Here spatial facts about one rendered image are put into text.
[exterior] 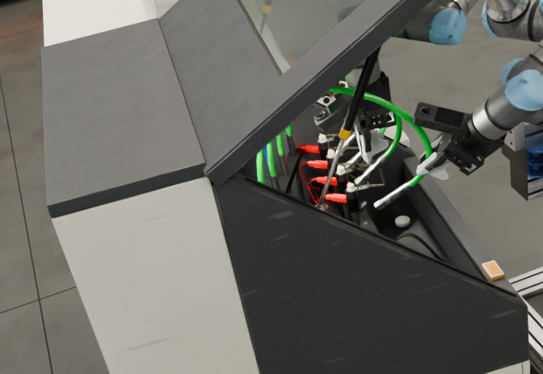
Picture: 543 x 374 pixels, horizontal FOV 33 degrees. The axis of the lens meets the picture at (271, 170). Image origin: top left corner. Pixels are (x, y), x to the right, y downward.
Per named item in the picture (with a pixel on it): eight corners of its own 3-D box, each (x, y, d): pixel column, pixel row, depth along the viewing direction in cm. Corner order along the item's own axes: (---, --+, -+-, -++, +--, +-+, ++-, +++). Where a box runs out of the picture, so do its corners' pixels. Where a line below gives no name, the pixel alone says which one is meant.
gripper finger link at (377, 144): (393, 164, 206) (389, 128, 201) (368, 171, 206) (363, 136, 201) (388, 157, 209) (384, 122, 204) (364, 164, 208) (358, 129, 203)
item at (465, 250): (522, 348, 205) (519, 294, 197) (503, 354, 205) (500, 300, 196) (421, 203, 257) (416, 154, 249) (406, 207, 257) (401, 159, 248)
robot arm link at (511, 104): (561, 107, 169) (524, 97, 165) (522, 136, 177) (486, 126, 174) (554, 72, 173) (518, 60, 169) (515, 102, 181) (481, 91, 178)
